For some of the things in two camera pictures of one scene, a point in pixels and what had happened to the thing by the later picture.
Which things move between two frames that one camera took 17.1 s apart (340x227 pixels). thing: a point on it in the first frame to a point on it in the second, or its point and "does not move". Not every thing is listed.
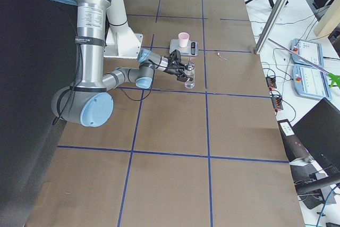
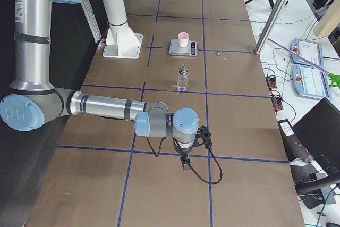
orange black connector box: (271, 82) does not move
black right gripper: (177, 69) to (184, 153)
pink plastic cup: (183, 39) does not move
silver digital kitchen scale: (191, 49) does not move
